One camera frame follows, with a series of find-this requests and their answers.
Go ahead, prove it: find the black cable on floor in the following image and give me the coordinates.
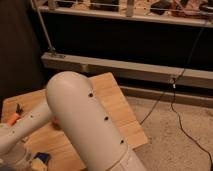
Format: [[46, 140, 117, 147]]
[[138, 19, 213, 171]]

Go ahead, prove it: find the wooden beam rail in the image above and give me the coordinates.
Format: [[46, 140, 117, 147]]
[[41, 52, 213, 89]]

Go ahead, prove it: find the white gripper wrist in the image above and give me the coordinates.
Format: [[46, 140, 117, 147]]
[[0, 143, 32, 170]]

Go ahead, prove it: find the lower wooden baseboard plank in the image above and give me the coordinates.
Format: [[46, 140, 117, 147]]
[[121, 86, 213, 109]]

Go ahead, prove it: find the white sponge with blue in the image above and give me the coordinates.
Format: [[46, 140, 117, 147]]
[[31, 152, 51, 171]]

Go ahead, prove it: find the metal diagonal rod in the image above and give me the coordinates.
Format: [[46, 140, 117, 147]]
[[32, 0, 56, 55]]

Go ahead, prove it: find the upper wooden shelf frame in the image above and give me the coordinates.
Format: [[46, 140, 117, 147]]
[[30, 0, 213, 29]]

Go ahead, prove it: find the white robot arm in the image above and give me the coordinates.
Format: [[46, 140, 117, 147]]
[[0, 71, 147, 171]]

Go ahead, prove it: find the orange handled tool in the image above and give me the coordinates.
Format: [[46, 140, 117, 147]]
[[7, 104, 23, 126]]

